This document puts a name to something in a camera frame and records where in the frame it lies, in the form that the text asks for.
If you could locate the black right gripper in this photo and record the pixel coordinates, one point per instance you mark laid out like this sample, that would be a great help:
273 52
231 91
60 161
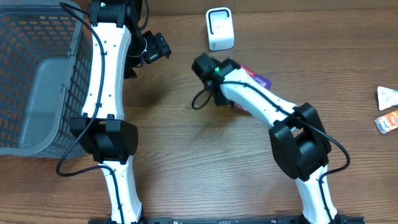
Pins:
219 99

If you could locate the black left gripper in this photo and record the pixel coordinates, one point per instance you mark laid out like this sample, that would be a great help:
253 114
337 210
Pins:
159 48

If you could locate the red purple pad pack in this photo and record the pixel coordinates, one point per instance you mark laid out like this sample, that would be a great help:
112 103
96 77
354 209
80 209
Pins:
264 82

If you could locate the white Pantene tube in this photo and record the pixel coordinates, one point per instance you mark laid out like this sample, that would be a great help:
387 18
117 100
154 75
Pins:
386 97

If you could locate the orange tissue pack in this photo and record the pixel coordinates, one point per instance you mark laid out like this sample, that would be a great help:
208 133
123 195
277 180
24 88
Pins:
387 123

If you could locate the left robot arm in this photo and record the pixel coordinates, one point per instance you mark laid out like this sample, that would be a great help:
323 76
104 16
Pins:
120 45

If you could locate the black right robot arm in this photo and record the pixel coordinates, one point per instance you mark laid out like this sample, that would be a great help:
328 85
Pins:
299 143

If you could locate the white barcode scanner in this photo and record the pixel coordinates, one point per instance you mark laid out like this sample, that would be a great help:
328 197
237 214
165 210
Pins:
219 24

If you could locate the dark grey plastic basket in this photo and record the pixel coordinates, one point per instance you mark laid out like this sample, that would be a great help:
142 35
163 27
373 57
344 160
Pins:
45 73

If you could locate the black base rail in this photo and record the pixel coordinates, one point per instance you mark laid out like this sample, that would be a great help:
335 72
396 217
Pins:
298 219

